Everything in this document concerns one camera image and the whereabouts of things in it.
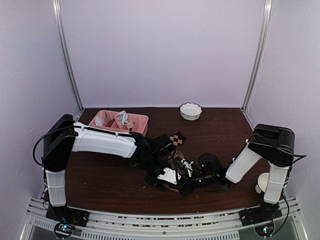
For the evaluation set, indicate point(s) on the tan ribbed sock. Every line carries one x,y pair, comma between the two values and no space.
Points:
165,184

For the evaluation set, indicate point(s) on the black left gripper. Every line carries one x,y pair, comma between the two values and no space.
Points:
149,180

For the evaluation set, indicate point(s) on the pink divided storage box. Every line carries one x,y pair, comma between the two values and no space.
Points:
104,119

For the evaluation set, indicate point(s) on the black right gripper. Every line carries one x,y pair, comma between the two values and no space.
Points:
188,188

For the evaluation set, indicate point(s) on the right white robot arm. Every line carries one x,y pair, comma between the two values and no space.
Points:
275,145

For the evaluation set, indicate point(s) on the rolled socks in box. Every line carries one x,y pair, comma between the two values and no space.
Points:
122,121

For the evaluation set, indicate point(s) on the brown argyle patterned sock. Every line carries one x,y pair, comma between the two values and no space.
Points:
177,139

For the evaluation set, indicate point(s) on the right aluminium corner post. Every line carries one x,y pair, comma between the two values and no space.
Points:
261,46

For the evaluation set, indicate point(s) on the aluminium corner post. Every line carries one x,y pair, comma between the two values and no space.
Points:
65,53
261,46

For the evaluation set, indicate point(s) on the left aluminium corner post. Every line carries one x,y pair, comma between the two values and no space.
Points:
65,53

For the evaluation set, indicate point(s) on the aluminium front rail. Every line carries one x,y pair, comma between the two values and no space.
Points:
219,225

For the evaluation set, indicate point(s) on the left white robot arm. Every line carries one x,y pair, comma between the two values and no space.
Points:
67,136

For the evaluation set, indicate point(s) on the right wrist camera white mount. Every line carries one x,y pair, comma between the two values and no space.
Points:
185,165

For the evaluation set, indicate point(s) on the white scalloped ceramic bowl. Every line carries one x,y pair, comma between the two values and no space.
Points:
190,111

